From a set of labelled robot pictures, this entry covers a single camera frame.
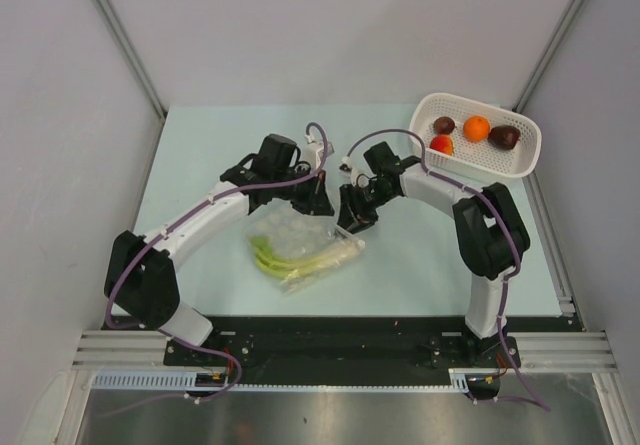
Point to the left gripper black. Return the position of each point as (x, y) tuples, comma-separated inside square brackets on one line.
[(315, 202)]

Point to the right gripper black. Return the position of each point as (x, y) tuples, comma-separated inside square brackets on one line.
[(354, 216)]

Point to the clear zip top bag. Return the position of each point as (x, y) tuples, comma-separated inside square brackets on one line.
[(294, 235)]

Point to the fake green onion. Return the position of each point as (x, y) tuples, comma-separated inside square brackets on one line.
[(332, 256)]

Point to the red fake persimmon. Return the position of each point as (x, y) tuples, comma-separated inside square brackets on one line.
[(443, 144)]

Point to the dark purple fake fruit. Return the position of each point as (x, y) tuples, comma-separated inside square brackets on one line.
[(504, 137), (444, 125)]

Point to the orange fake tangerine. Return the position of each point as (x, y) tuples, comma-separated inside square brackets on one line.
[(476, 129)]

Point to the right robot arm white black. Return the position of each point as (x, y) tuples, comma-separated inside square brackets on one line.
[(491, 236)]

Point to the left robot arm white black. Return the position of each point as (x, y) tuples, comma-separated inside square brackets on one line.
[(142, 273)]

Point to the white perforated plastic basket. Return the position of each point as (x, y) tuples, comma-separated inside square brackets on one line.
[(474, 154)]

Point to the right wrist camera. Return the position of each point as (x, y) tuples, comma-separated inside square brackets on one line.
[(356, 177)]

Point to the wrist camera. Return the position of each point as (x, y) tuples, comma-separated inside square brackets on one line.
[(315, 153), (356, 177)]

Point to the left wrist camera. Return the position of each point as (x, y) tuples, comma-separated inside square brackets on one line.
[(315, 153)]

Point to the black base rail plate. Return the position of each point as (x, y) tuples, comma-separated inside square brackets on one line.
[(330, 351)]

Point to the white slotted cable duct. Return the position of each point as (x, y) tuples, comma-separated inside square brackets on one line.
[(142, 380)]

